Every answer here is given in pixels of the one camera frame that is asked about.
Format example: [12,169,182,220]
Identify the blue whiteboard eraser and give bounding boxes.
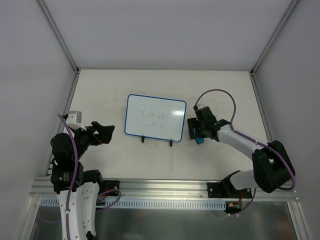
[195,137,204,145]

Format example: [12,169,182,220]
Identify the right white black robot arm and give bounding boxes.
[187,106,296,198]

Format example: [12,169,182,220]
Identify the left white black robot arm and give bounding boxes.
[50,119,115,240]

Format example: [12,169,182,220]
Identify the blue-framed whiteboard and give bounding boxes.
[124,94,187,142]

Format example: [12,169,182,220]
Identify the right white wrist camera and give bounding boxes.
[193,103,206,111]

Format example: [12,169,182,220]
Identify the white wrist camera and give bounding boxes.
[64,110,87,131]
[193,103,206,111]

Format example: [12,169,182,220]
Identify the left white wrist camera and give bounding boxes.
[64,110,87,131]

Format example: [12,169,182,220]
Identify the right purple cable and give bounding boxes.
[195,88,298,192]

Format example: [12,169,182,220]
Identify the purple cable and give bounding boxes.
[57,113,122,240]
[195,88,298,192]

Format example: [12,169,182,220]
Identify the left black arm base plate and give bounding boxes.
[99,180,121,199]

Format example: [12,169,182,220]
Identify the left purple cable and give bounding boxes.
[57,113,122,240]

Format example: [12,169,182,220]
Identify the aluminium mounting rail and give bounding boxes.
[29,176,300,202]

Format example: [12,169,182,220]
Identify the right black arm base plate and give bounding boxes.
[207,181,253,199]

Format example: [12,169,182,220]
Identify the white slotted cable duct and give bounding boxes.
[39,198,227,210]

